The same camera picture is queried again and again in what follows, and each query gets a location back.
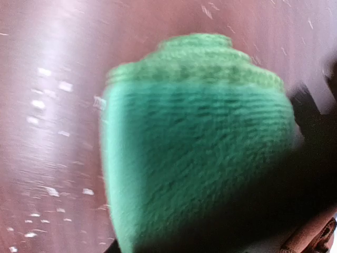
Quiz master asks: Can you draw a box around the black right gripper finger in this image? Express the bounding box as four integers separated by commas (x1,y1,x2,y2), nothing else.
104,240,121,253

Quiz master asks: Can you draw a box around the green microfibre towel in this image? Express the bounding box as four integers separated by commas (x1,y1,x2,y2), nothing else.
101,33,295,252

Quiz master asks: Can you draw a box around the dark red towel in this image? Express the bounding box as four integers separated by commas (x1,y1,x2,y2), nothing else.
280,217,336,252

